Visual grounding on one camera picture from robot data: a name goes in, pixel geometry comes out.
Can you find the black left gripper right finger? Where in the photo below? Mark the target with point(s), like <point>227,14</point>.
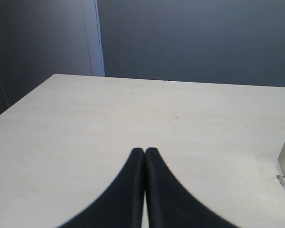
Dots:
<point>169,204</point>

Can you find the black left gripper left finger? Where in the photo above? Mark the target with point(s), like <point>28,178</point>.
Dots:
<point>121,204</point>

